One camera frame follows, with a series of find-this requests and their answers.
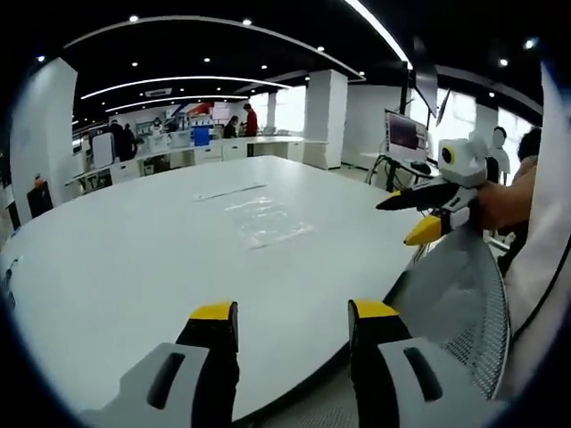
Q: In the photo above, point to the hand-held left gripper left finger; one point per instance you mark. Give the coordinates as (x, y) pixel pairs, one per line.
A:
(196, 356)

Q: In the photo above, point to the blue storage box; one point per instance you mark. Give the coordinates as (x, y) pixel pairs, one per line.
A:
(201, 135)

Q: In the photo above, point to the black office chair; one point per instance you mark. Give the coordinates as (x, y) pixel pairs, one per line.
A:
(39, 198)

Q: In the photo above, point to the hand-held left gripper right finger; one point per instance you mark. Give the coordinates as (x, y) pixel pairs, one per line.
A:
(383, 356)

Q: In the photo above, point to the white square pillar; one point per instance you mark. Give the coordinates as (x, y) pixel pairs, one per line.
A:
(325, 118)

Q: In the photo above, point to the white appliance box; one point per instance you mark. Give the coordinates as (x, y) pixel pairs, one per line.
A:
(102, 150)

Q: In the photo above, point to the white counter desk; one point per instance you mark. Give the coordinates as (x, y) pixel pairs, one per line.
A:
(196, 153)

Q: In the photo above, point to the grey mesh office chair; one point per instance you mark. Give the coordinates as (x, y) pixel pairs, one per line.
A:
(459, 307)

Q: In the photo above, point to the person's right hand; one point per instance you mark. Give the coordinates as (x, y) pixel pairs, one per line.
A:
(499, 209)

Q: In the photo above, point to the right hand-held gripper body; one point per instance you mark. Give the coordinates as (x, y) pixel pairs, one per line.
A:
(461, 162)

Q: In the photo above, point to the computer monitor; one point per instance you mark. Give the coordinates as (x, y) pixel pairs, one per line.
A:
(407, 134)

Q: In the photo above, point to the clear plastic food packaging bag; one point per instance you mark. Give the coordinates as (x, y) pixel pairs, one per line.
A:
(270, 220)

